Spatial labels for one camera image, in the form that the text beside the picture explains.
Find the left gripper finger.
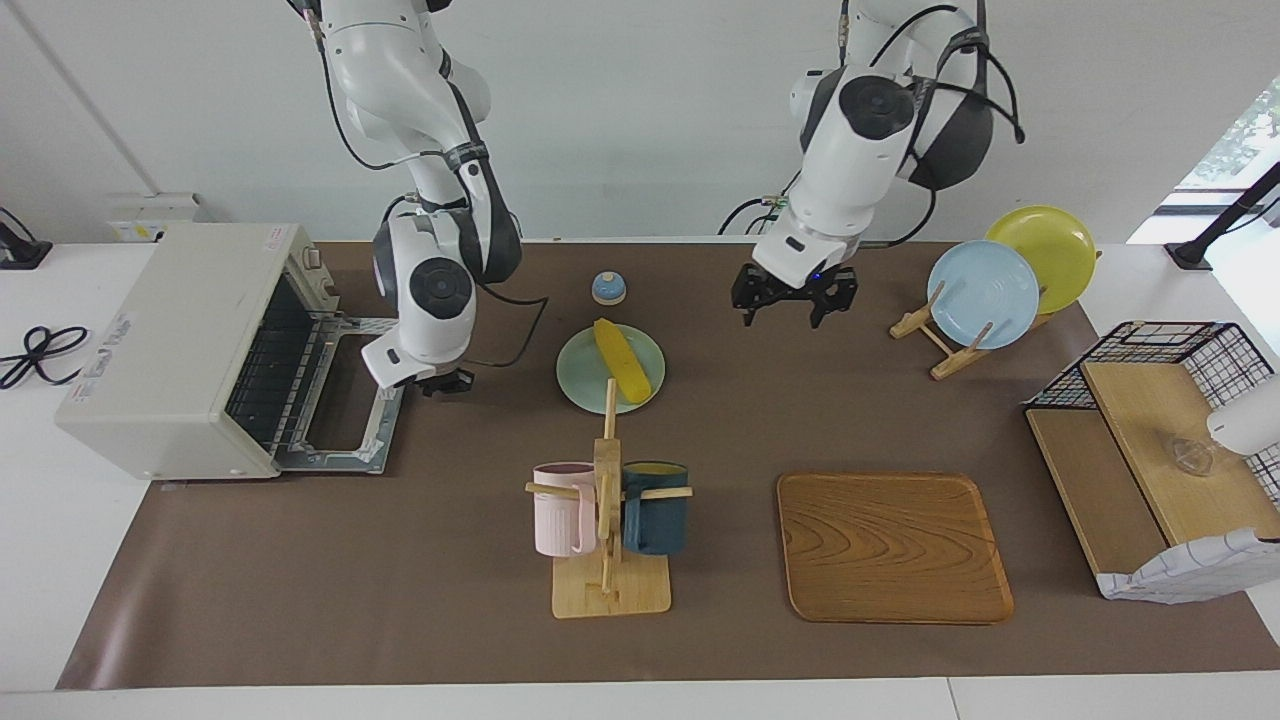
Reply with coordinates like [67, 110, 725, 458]
[808, 270, 860, 330]
[731, 266, 768, 330]

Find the glass oven door with handle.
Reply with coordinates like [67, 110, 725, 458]
[273, 315, 407, 477]

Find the pale green plate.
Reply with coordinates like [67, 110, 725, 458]
[556, 323, 668, 416]

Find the yellow corn cob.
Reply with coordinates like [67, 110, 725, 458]
[593, 318, 654, 406]

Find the beige toaster oven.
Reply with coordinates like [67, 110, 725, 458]
[55, 222, 343, 482]

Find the wooden plate rack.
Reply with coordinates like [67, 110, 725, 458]
[889, 280, 1053, 382]

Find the light blue plate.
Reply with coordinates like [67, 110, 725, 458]
[927, 240, 1041, 351]

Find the pink mug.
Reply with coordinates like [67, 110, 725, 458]
[531, 461, 599, 558]

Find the brown table mat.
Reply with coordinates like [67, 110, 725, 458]
[55, 240, 1280, 692]

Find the yellow plate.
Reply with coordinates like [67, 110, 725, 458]
[985, 205, 1098, 317]

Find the dark blue mug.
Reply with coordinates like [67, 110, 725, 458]
[622, 460, 691, 557]

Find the brown wooden tray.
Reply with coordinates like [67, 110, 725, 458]
[777, 472, 1015, 626]

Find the wooden mug tree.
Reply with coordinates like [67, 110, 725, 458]
[525, 378, 694, 620]

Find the light wooden shelf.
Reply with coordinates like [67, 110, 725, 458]
[1026, 360, 1280, 601]

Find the small clear glass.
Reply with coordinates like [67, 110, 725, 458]
[1165, 432, 1217, 479]

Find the white rounded device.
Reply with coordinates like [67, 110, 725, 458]
[1206, 375, 1280, 457]

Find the black desk clamp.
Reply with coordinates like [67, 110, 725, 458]
[0, 206, 54, 271]

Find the white checked cloth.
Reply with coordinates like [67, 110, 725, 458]
[1096, 527, 1280, 604]

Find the black left base cable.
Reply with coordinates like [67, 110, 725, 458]
[717, 192, 793, 239]

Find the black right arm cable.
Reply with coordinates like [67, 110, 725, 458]
[468, 284, 550, 369]

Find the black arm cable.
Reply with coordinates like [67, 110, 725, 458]
[468, 284, 550, 369]
[868, 3, 1027, 248]

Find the wire oven rack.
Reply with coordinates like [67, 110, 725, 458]
[228, 276, 333, 451]

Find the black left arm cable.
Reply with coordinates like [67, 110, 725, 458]
[868, 3, 1027, 248]

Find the white wall socket box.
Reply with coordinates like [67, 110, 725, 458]
[106, 193, 207, 244]

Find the black wire basket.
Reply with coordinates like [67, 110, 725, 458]
[1028, 320, 1280, 506]

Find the coiled black cable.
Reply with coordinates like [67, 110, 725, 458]
[0, 325, 93, 392]

